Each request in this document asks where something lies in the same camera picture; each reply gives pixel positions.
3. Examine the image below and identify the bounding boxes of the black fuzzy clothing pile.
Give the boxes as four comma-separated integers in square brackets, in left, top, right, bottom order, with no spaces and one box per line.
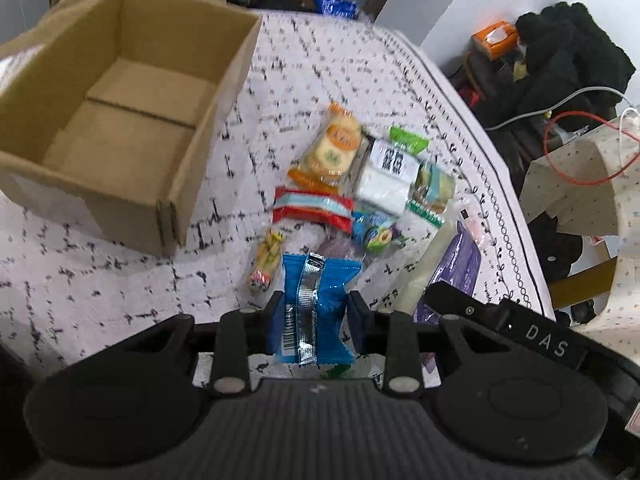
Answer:
[474,2,636,127]

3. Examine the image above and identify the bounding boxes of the white rice cake packet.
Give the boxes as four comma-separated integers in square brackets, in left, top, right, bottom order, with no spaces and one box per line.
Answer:
[354,139,420,217]

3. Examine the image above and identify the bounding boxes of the blue green olive snack packet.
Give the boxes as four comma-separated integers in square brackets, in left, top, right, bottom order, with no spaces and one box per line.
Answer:
[352,210,406,255]

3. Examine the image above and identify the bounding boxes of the bright green snack packet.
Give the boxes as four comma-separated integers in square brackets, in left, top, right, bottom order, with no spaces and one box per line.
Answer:
[388,126,430,156]

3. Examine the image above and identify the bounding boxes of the white black patterned bedspread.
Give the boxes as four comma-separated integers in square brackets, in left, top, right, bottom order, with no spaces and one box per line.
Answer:
[1,12,552,377]

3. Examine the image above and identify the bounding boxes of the brown cardboard box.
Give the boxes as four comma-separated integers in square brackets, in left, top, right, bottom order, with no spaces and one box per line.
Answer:
[1,0,260,256]

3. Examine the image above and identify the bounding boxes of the red white snack packet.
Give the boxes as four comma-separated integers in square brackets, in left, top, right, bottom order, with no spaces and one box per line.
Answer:
[271,186,354,233]

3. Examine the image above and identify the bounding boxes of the orange tissue box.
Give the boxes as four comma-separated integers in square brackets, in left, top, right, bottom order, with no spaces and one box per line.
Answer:
[471,21,518,61]

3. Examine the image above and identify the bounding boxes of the blue foil bag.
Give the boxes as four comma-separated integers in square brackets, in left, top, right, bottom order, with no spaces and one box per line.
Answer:
[311,0,359,20]

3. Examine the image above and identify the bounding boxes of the yellow candy stick packet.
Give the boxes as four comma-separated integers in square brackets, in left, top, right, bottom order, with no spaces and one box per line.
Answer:
[247,229,285,294]

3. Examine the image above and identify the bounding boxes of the blue silver snack packet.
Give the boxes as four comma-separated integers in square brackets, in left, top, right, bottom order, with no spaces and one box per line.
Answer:
[274,252,361,366]

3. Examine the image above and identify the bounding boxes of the white patterned fabric chair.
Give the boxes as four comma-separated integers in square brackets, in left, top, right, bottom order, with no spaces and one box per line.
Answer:
[520,108,639,363]

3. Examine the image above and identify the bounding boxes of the red cable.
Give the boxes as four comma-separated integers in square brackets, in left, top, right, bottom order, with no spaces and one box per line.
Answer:
[542,109,640,188]

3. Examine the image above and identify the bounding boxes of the teal green biscuit packet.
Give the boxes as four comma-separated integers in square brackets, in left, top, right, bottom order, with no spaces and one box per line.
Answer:
[406,162,456,229]

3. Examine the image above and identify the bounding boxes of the orange cracker packet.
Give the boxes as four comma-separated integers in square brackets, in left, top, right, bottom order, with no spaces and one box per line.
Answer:
[288,102,363,195]

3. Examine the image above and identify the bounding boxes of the grey white cable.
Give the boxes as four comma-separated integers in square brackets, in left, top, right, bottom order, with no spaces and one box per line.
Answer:
[485,84,640,132]

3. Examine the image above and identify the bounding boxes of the purple clear snack packet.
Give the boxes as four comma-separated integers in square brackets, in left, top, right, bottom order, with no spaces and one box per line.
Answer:
[393,220,482,325]

